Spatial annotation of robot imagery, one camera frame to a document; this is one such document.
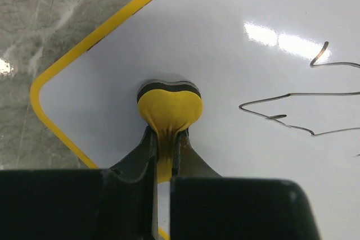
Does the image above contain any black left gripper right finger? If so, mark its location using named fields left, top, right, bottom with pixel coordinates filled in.
left=170, top=131, right=321, bottom=239

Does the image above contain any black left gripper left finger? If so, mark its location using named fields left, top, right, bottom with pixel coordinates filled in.
left=1, top=128, right=158, bottom=239

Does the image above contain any yellow and black eraser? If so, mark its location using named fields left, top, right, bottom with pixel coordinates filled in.
left=137, top=79, right=203, bottom=184

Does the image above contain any yellow framed whiteboard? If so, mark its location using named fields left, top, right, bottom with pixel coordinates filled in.
left=30, top=0, right=359, bottom=239

